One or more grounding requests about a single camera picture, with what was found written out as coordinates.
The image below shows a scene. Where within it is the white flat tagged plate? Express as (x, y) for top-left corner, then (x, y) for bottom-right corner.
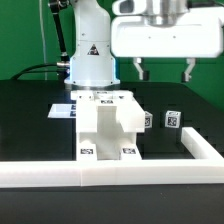
(48, 104), (76, 119)

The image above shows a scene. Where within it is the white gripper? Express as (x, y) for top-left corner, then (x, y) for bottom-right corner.
(111, 0), (224, 82)

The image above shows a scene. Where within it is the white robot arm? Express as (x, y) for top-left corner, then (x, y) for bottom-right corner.
(65, 0), (224, 87)

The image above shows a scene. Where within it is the white boundary fence frame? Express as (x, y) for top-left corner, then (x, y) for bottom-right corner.
(0, 127), (224, 188)

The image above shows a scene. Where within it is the white chair seat part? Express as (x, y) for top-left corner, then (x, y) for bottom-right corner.
(75, 99), (138, 161)

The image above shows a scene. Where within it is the white tagged cube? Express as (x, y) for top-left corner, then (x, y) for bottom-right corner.
(145, 111), (153, 128)
(165, 111), (181, 128)

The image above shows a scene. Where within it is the black cable bundle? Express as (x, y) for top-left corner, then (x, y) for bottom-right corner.
(10, 61), (71, 81)

